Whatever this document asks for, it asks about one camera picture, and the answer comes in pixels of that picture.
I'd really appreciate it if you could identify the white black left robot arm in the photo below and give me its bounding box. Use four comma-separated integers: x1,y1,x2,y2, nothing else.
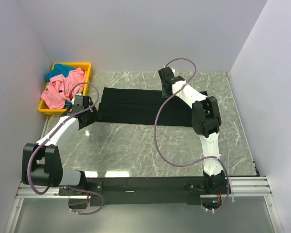
21,95,100,195

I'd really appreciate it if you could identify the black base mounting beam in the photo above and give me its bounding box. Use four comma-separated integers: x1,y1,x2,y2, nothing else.
58,176,233,208

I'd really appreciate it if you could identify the black t shirt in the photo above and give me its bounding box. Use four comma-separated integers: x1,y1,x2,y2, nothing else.
98,87,192,127

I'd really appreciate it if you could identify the pink t shirt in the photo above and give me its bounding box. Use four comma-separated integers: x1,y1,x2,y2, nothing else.
41,67,87,109

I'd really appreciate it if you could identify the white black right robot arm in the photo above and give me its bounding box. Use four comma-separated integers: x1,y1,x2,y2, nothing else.
158,67,226,194

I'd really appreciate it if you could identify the aluminium extrusion rail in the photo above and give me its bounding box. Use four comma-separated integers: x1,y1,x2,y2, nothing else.
16,177,272,199

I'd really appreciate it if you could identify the teal blue t shirt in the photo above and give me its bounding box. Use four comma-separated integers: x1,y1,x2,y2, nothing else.
46,64,75,83

